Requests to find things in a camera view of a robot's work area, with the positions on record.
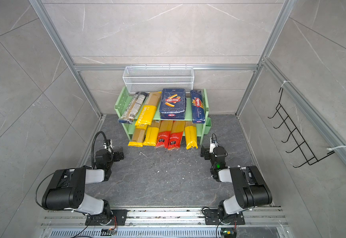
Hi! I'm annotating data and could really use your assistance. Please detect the yellow spaghetti package underneath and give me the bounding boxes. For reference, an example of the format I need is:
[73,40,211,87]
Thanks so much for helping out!
[128,124,148,147]

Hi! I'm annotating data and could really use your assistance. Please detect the blue Barilla spaghetti box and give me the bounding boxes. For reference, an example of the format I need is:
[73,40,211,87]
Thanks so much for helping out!
[190,90,205,124]

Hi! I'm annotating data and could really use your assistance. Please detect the red spaghetti package front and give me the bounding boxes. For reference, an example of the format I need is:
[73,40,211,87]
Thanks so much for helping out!
[168,121,185,150]

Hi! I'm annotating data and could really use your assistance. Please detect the red spaghetti package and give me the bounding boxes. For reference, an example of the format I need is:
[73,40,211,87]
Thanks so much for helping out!
[156,121,174,149]
[168,121,185,150]

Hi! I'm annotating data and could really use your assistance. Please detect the clear brown spaghetti package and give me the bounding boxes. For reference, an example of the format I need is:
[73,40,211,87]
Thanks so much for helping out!
[118,92,148,124]

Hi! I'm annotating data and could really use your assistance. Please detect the yellow Pastatime spaghetti package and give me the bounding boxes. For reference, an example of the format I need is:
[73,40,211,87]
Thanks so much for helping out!
[135,92,162,126]

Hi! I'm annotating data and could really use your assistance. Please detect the blue Barilla pasta bag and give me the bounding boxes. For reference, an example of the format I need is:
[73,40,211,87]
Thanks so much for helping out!
[159,88,186,120]

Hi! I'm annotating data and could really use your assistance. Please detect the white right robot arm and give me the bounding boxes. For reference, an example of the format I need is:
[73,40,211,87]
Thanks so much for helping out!
[200,134,273,222]

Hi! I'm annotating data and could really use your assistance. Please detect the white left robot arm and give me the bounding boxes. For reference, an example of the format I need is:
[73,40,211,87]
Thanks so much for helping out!
[41,145,124,224]

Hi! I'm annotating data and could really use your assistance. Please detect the black wire hook rack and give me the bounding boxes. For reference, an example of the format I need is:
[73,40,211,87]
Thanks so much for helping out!
[268,88,335,168]

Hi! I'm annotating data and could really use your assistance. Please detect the white wire mesh basket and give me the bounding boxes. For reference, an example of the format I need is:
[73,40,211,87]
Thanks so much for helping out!
[122,66,194,93]

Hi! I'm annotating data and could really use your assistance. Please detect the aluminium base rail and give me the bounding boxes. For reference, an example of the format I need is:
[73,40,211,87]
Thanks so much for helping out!
[38,207,289,228]

